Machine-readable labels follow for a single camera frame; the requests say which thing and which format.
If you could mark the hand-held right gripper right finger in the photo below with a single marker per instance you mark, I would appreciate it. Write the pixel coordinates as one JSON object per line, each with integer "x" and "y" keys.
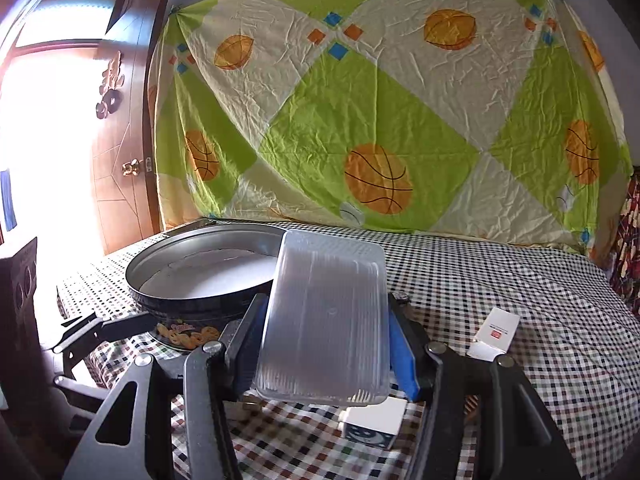
{"x": 402, "y": 355}

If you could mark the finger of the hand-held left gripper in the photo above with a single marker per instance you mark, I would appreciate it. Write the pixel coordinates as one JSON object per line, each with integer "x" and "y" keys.
{"x": 100, "y": 327}
{"x": 82, "y": 390}

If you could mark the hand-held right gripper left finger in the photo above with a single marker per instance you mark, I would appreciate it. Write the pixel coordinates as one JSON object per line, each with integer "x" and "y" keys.
{"x": 250, "y": 335}

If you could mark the round metal cookie tin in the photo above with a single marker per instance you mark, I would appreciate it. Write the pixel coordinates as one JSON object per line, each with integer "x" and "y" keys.
{"x": 200, "y": 307}

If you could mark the clear plastic container lid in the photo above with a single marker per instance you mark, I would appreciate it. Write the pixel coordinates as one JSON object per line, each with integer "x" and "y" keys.
{"x": 325, "y": 320}

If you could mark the small moon print box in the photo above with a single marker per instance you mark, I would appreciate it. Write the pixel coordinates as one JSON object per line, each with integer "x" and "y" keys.
{"x": 372, "y": 430}

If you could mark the white cardboard box red mark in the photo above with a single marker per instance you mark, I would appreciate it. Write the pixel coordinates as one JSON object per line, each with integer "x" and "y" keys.
{"x": 495, "y": 332}

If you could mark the brown wooden door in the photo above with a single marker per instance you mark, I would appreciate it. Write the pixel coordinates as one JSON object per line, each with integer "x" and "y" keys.
{"x": 125, "y": 205}

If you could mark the checkered bed sheet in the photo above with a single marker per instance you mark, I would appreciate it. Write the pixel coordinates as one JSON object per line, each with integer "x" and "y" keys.
{"x": 525, "y": 270}

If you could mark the door ornament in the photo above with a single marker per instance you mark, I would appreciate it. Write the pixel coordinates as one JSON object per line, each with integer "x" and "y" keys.
{"x": 110, "y": 85}

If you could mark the basketball print bed sheet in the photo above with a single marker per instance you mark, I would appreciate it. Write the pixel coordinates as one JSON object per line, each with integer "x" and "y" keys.
{"x": 400, "y": 110}

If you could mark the red printed cloth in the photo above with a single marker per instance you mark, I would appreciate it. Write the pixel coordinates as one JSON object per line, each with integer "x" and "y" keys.
{"x": 627, "y": 245}

